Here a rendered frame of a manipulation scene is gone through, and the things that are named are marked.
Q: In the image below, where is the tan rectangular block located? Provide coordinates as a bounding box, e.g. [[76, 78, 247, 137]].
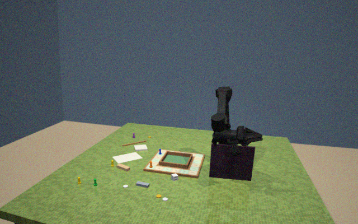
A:
[[117, 164, 130, 171]]

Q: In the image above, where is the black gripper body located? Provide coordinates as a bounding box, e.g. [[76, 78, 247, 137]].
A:
[[225, 126, 247, 146]]

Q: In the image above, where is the white die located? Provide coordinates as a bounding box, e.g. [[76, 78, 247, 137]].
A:
[[171, 174, 178, 181]]

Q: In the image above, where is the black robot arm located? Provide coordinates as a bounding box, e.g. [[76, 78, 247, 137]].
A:
[[211, 86, 241, 156]]

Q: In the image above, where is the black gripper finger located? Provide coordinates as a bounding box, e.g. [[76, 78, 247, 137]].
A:
[[247, 137, 263, 145], [244, 127, 262, 142]]

